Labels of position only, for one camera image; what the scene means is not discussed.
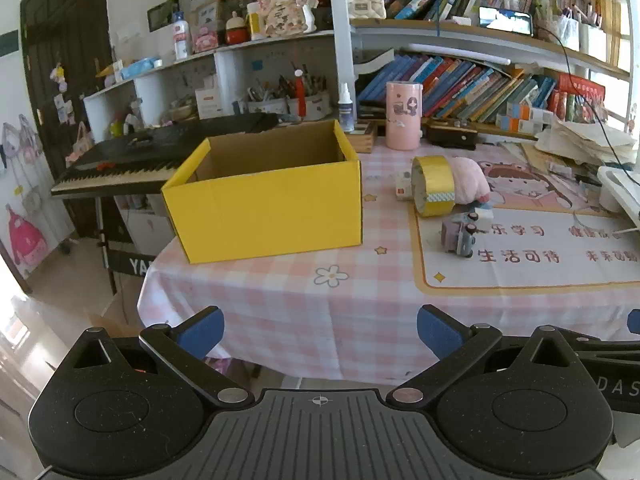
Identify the purple toy car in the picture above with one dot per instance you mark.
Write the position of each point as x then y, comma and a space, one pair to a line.
457, 237

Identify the pink plush toy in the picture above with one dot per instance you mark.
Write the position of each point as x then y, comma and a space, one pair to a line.
467, 180

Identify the desktop with pink checked tablecloth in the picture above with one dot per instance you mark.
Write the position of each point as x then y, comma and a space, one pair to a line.
280, 310

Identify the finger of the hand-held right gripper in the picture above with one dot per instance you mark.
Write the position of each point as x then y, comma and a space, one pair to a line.
635, 322

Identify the blue tissue pack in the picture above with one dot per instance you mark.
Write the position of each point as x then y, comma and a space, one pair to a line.
137, 67

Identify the pink bag wall sticker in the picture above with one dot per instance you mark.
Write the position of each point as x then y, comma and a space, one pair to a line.
25, 237

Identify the black keyboard stand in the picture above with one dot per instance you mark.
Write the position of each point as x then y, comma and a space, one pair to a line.
117, 240

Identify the stack of papers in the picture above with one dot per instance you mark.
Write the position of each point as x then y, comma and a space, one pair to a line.
580, 142

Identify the white pen cup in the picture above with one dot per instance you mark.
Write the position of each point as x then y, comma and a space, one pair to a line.
317, 107
267, 106

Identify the gold tape roll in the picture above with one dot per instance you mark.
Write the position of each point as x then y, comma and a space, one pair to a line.
432, 180

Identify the row of leaning books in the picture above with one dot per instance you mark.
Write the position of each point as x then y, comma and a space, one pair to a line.
450, 87

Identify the white box red label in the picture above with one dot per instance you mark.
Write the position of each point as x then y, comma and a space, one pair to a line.
208, 102

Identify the grey bag wall stickers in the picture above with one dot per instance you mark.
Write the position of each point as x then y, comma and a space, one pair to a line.
22, 137

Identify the wooden chessboard box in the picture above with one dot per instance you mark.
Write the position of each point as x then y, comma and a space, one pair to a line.
362, 137

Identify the white device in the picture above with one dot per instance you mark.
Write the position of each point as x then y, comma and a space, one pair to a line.
617, 190

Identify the black case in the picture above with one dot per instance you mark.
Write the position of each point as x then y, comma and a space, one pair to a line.
452, 135

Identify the green wall sign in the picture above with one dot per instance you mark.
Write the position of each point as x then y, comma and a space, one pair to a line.
9, 42

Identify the stack of orange white boxes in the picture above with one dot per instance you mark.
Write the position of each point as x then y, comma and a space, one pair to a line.
525, 117

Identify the red tube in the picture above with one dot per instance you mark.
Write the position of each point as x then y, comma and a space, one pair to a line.
300, 95

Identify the white lotion bottle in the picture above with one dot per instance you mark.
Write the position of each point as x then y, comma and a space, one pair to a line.
181, 40

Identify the white spray bottle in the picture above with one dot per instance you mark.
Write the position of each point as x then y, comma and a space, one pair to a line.
346, 112

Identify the small white box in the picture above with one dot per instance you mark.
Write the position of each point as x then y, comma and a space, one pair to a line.
404, 187

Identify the white paper bags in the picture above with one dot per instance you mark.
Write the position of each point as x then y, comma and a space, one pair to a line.
582, 35

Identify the small pink box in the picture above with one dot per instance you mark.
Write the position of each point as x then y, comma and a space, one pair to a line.
205, 41

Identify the yellow white bottle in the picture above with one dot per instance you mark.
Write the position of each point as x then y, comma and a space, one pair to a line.
255, 22

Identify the yellow cardboard box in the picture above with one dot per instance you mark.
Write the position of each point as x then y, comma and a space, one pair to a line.
270, 215

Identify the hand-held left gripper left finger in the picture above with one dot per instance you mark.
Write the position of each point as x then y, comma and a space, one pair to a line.
200, 331

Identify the red round doll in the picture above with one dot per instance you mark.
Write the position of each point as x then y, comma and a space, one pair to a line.
236, 32

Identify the printed cartoon desk mat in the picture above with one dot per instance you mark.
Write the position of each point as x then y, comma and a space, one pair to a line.
525, 270

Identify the black electronic keyboard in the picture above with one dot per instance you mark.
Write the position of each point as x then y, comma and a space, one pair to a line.
150, 150

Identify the dark wooden door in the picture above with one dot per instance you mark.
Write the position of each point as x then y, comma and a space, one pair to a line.
65, 60

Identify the picture frame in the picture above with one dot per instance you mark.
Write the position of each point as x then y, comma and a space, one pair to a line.
161, 16

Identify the pink floral ornament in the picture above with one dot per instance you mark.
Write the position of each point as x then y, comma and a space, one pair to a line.
285, 10

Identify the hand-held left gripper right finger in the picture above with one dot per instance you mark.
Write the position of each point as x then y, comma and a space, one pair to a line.
437, 331

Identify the white bookshelf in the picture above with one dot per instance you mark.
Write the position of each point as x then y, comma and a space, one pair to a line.
342, 35

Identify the pink cylinder container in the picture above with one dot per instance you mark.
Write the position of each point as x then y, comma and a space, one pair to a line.
404, 115

